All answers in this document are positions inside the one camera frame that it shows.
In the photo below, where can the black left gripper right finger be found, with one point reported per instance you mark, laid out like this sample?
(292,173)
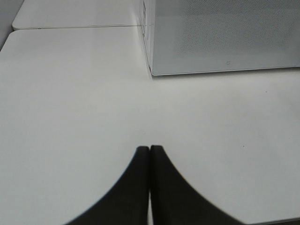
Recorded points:
(174,201)

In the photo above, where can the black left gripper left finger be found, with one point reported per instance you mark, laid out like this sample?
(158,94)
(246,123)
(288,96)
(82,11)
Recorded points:
(126,203)

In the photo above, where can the white microwave door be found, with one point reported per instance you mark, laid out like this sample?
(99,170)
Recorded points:
(225,37)

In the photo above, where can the white microwave oven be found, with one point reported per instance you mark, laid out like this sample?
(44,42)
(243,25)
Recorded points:
(222,35)

